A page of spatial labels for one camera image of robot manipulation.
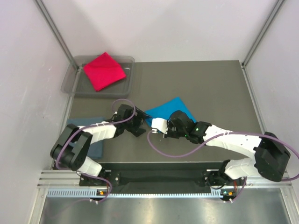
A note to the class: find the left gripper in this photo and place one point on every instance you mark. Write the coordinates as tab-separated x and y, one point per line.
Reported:
139	118

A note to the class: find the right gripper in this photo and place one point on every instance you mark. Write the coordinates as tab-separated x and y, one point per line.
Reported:
168	135

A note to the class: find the bright blue t-shirt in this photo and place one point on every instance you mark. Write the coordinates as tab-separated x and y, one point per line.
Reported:
165	110

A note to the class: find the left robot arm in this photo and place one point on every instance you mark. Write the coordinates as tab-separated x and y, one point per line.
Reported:
72	146

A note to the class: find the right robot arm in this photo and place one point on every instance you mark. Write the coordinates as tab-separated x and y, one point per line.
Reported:
263	155

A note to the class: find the folded red t-shirt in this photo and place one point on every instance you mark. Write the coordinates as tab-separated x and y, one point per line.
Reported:
103	71

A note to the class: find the clear grey plastic bin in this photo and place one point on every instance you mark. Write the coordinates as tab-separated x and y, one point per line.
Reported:
76	83

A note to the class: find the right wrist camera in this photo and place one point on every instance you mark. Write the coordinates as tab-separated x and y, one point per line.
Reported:
159	125

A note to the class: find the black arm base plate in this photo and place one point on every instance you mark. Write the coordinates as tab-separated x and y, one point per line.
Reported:
124	177

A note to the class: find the slotted cable duct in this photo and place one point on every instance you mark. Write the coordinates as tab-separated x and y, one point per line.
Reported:
98	193

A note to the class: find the aluminium rail frame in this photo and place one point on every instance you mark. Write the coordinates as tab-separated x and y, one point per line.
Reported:
70	179

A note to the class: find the left corner aluminium post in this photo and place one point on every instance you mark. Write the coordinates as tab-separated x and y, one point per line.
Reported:
54	29

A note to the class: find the corner aluminium post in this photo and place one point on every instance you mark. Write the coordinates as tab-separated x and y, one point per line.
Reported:
54	29
265	27

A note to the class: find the right corner aluminium post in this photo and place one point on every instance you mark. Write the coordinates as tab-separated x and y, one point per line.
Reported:
265	27

